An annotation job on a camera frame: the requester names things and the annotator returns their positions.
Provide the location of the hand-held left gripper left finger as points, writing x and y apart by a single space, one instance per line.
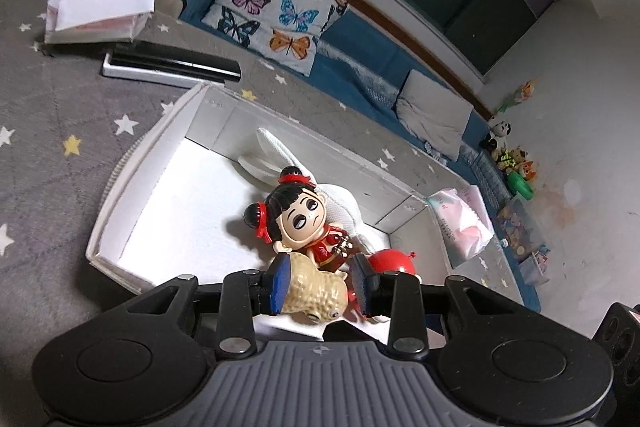
280 283

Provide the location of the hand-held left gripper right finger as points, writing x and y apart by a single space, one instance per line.
361 283

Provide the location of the beige peanut toy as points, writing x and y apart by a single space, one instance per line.
315 292

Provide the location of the red round pig toy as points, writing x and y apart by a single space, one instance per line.
392 262

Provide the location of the red-dressed doll figurine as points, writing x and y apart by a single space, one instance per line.
300 217

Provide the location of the white plush rabbit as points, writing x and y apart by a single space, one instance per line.
342 202

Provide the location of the grey cardboard box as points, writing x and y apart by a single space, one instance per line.
200 187

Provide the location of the pink tissue pack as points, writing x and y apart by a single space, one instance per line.
462 222

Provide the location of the clear storage box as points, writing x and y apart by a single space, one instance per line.
520 232

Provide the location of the grey pillow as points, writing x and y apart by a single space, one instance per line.
432 114

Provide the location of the green plastic toy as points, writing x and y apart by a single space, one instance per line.
520 186

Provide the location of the yellow-vested plush toy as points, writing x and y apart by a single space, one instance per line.
506 159

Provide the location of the orange fox plush toy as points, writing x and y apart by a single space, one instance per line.
527 169

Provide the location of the panda plush toy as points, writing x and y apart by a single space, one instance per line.
497 132

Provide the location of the blue sofa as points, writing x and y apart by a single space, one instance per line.
360 42

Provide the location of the black and white flat box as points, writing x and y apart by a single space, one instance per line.
170 64

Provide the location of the flower bouquet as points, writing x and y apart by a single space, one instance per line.
522 94

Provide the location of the grey star-print tablecloth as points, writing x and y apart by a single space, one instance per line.
50 132

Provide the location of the butterfly print pillow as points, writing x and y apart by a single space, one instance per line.
275 7

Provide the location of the white open small box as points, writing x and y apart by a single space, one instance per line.
105 2

